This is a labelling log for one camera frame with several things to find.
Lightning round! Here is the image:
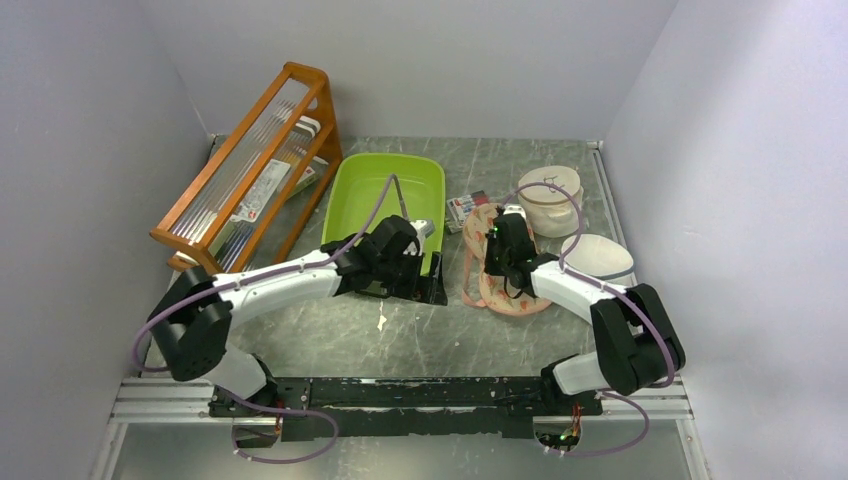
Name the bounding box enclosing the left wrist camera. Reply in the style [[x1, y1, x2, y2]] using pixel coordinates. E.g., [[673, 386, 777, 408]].
[[407, 219, 435, 256]]

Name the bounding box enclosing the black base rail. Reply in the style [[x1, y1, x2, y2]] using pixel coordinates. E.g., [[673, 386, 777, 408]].
[[208, 376, 602, 441]]

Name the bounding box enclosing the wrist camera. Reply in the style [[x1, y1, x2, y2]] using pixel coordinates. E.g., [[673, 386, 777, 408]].
[[504, 205, 526, 219], [407, 219, 435, 256]]

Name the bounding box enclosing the wooden rack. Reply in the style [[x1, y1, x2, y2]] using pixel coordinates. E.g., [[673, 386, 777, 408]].
[[150, 62, 343, 273]]

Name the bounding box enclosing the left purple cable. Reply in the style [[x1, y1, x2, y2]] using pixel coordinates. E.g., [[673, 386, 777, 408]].
[[130, 173, 412, 466]]

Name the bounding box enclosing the white round mesh bag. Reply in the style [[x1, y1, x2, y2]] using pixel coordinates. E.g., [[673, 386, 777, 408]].
[[561, 234, 635, 287]]

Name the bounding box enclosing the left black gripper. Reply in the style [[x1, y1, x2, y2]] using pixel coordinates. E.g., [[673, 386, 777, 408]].
[[376, 247, 448, 305]]

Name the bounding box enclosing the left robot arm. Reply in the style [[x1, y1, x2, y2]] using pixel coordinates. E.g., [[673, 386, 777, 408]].
[[149, 215, 436, 416]]

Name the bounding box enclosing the marker pen pack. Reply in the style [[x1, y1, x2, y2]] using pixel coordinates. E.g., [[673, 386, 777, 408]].
[[445, 190, 489, 234]]

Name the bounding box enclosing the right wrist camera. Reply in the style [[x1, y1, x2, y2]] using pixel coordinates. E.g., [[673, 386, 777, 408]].
[[504, 205, 526, 219]]

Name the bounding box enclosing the green plastic tub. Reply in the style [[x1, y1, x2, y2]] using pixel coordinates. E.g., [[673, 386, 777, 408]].
[[321, 152, 446, 276]]

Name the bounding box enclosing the floral mesh laundry bag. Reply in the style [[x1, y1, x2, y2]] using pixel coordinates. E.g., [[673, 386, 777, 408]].
[[461, 203, 552, 317]]

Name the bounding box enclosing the booklet in rack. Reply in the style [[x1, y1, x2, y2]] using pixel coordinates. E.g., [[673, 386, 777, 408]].
[[230, 159, 292, 223]]

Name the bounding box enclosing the white cylindrical mesh bag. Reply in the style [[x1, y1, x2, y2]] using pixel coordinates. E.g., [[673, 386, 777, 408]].
[[518, 165, 583, 238]]

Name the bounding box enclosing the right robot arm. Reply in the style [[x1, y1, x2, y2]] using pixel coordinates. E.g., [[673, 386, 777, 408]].
[[484, 210, 686, 414]]

